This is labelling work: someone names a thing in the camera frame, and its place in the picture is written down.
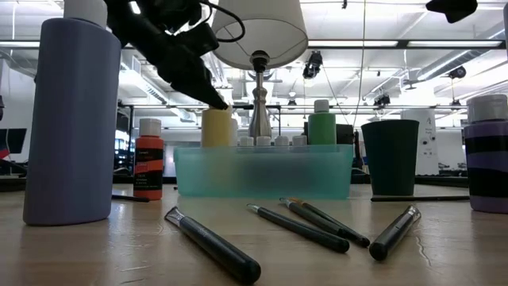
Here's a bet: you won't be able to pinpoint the small orange paint bottle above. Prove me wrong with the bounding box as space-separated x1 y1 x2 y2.
133 117 165 201

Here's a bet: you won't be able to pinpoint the dark green plastic cup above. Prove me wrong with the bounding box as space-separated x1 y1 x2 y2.
360 118 421 196

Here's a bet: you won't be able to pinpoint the black ceiling spotlight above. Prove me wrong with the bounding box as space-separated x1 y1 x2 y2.
302 50 324 79
372 93 392 108
448 65 468 80

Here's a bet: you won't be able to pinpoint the white cylindrical appliance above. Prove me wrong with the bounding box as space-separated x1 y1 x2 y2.
399 107 440 176

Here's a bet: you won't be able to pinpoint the black paintbrush white bristles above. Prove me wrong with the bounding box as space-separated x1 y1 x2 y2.
164 206 262 286

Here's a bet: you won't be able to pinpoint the dark monitor screen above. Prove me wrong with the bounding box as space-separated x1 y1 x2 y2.
0 127 28 160

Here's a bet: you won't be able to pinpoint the silver table lamp white shade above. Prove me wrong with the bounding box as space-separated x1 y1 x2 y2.
210 0 310 139

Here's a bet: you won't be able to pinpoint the small purple paint bottle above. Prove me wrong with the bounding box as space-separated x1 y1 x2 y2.
463 93 508 215

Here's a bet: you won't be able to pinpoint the large yellow paint bottle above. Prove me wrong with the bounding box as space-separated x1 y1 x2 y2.
200 106 234 148

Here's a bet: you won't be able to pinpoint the long paintbrush orange bristles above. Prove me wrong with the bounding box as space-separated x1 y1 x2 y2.
111 193 151 203

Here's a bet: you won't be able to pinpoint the large light green paint bottle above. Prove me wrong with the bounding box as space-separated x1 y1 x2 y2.
307 99 337 146

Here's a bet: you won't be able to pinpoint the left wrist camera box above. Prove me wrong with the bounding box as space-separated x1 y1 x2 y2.
176 22 220 56

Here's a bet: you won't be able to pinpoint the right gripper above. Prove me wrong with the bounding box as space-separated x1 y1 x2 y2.
425 0 479 24

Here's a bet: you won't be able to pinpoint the teal translucent plastic bin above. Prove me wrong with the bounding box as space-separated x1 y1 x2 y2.
173 143 354 200

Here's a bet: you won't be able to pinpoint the paintbrush with orange bristles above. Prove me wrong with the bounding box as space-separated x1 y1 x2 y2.
289 197 371 249

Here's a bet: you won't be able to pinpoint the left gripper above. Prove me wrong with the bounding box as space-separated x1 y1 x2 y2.
121 15 230 111

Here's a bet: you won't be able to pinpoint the black handle paintbrush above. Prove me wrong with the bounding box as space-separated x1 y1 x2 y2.
245 203 351 254
279 197 352 240
368 204 422 262

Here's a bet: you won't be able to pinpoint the large blue paint bottle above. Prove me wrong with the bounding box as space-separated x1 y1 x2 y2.
22 0 122 226

